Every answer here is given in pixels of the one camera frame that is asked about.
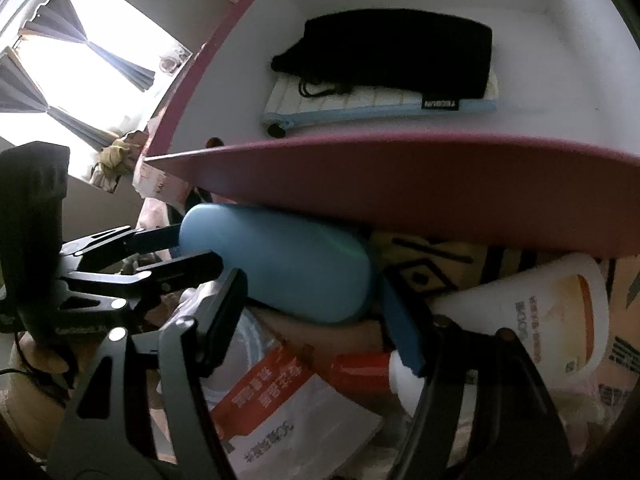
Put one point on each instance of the window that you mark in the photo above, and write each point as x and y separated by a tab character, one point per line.
100	35

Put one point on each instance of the white capped lotion tube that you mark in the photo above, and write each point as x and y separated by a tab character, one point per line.
360	372

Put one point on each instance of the blue glasses case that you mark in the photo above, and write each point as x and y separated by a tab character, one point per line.
275	260

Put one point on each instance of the pink cardboard box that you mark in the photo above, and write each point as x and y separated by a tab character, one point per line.
400	190

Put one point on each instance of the orange white paper packet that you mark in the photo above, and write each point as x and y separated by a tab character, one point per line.
280	410

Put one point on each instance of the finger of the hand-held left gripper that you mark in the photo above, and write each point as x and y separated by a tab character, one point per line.
195	267
160	237

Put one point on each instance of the crumpled clear plastic wrap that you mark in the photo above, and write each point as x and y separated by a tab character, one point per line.
250	340

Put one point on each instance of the peach patterned blanket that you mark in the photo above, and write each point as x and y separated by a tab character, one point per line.
430	260

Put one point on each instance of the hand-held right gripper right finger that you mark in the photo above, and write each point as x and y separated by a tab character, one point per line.
402	330

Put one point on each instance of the grey curtain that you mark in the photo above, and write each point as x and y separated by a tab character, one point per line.
45	105
80	30

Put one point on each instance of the yellowish crumpled cloth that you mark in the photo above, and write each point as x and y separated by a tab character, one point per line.
117	157

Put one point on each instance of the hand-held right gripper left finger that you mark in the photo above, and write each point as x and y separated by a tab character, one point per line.
225	320

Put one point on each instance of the striped white zipper pouch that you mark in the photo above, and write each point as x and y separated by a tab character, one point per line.
320	105

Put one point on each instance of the person's left hand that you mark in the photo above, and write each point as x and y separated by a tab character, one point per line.
42	357

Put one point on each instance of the white bottle with orange label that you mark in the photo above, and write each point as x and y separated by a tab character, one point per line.
500	310

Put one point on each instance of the orange white tissue pack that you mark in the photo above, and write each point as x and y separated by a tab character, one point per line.
160	185

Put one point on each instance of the small windowsill ornament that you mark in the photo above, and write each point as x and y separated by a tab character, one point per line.
175	60

